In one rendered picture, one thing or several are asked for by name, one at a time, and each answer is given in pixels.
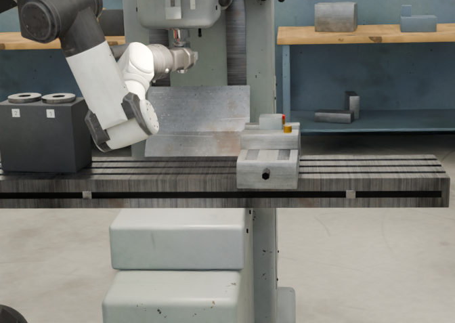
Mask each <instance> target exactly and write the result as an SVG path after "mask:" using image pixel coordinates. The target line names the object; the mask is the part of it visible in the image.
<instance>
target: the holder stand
mask: <svg viewBox="0 0 455 323"><path fill-rule="evenodd" d="M87 112H88V105H87V103H86V101H85V98H76V95H75V94H71V93H55V94H50V95H44V96H43V97H41V94H40V93H19V94H14V95H10V96H8V100H6V101H4V102H1V103H0V155H1V167H2V171H30V172H51V173H77V172H78V171H80V170H81V169H82V168H84V167H85V166H87V165H88V164H89V163H91V162H92V157H91V139H90V130H89V128H88V126H87V123H86V122H85V117H86V115H87Z"/></svg>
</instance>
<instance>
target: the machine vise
mask: <svg viewBox="0 0 455 323"><path fill-rule="evenodd" d="M284 125H292V129H298V130H299V149H297V150H260V149H248V150H242V149H241V151H240V154H239V157H238V160H237V162H236V177H237V188H260V189H297V185H298V177H299V162H300V154H301V131H300V123H285V124H284ZM284 125H283V129H284ZM244 129H259V123H245V125H244ZM265 168H268V169H270V176H269V179H266V180H264V179H263V178H262V172H263V170H264V169H265Z"/></svg>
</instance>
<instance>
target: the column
mask: <svg viewBox="0 0 455 323"><path fill-rule="evenodd" d="M136 8H137V0H123V16H124V28H125V43H141V44H143V45H145V46H147V45H150V44H161V45H164V46H165V47H172V46H173V42H174V41H177V39H174V38H172V30H166V29H147V28H144V27H142V26H141V25H140V23H139V21H138V14H137V12H136ZM201 35H202V36H201V37H199V36H198V28H195V29H190V38H186V41H189V42H190V49H191V50H192V51H197V52H198V59H197V60H196V64H195V65H193V67H191V69H188V71H187V73H178V71H177V70H176V71H171V72H170V74H169V75H168V76H167V77H165V78H163V79H158V80H156V81H155V83H153V81H150V82H149V85H150V86H149V87H152V86H153V87H182V86H183V87H185V86H233V85H250V123H259V117H260V114H276V86H277V83H276V76H275V28H274V0H265V1H262V0H232V2H231V4H230V5H229V6H228V7H227V8H226V9H223V10H221V13H220V17H219V19H218V20H217V21H216V22H215V23H214V25H212V26H211V27H209V28H201ZM145 149H146V139H145V140H142V141H140V142H137V143H134V144H132V145H131V153H132V157H140V156H145ZM278 253H279V250H278V208H253V270H254V303H255V323H276V320H277V298H278Z"/></svg>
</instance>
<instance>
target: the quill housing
mask: <svg viewBox="0 0 455 323"><path fill-rule="evenodd" d="M136 12H137V14H138V21H139V23H140V25H141V26H142V27H144V28H147V29H170V28H209V27H211V26H212V25H214V23H215V22H216V21H217V20H218V19H219V17H220V13H221V6H220V4H219V2H218V0H183V17H182V18H181V19H167V20H166V19H165V0H137V8H136Z"/></svg>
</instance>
